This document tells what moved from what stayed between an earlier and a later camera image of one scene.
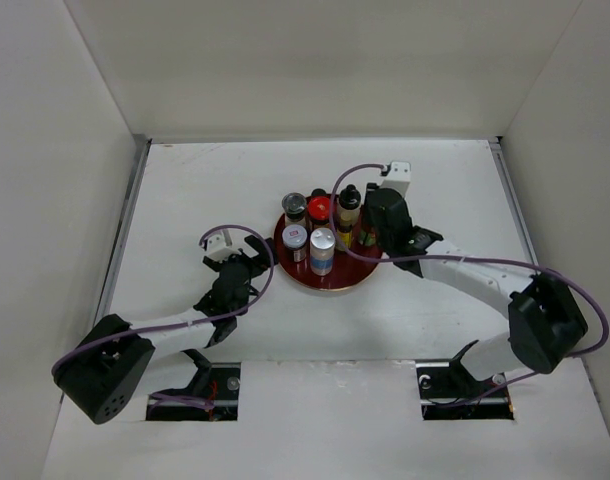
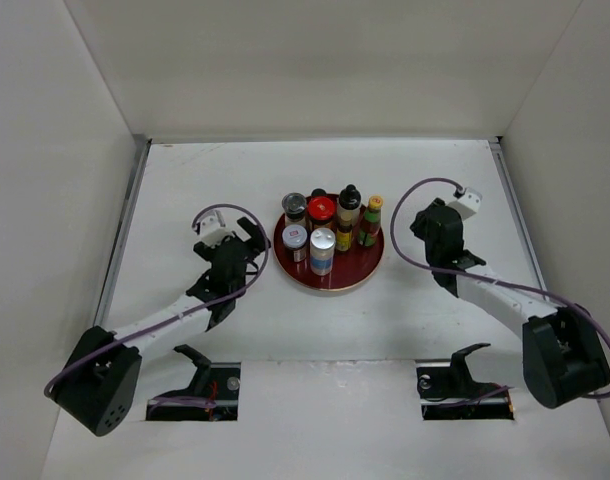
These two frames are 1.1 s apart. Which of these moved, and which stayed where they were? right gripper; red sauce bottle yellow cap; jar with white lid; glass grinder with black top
Moved: right gripper
Stayed: red sauce bottle yellow cap; jar with white lid; glass grinder with black top
